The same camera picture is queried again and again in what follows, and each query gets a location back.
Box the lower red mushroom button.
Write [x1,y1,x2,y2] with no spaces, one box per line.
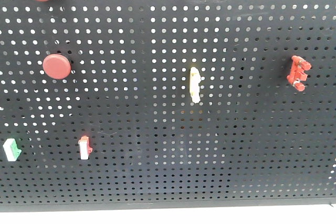
[43,54,71,79]

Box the black perforated pegboard panel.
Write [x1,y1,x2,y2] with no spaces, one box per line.
[1,0,335,212]

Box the white height-adjustable table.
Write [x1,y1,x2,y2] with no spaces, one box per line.
[1,205,335,223]

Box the white red toggle switch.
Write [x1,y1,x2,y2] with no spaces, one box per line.
[78,136,93,160]

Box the red terminal block switch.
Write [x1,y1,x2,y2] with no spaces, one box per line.
[287,55,311,92]

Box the white green toggle switch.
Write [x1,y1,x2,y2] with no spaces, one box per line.
[3,138,22,162]

